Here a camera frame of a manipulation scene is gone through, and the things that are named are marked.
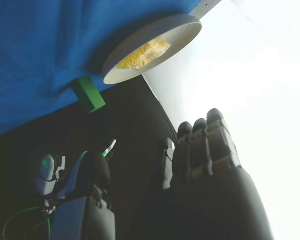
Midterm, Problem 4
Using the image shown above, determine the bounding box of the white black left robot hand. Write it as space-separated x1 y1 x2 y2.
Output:
51 108 275 240

